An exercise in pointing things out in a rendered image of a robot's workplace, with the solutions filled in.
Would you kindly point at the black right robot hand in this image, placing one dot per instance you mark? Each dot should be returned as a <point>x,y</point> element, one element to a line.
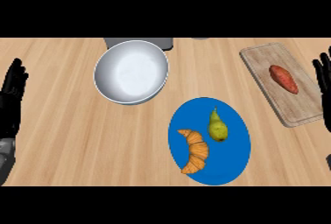
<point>325,78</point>

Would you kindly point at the grey appliance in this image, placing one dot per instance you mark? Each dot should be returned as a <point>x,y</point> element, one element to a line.
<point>165,43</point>

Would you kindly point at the orange croissant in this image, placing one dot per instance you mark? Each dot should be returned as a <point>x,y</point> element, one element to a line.
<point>195,151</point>

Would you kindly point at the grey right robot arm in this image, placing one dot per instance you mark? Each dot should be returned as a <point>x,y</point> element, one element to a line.
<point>328,162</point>

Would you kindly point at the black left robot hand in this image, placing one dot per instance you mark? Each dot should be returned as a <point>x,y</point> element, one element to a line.
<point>10,96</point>

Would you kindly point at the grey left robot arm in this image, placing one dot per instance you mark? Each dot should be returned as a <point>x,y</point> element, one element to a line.
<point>4,154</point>

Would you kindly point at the wooden cutting board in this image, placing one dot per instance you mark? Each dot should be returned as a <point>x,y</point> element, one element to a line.
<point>282,84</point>

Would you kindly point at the red sweet potato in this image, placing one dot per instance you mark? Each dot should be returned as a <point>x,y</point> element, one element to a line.
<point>283,78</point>

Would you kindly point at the green pear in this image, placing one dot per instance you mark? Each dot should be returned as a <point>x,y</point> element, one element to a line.
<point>217,128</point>

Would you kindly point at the blue plate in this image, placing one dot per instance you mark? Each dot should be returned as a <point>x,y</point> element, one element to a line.
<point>223,157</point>

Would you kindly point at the white bowl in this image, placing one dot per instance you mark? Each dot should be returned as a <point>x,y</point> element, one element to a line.
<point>130,71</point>

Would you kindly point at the small grey object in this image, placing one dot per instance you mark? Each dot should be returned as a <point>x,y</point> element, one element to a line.
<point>199,38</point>

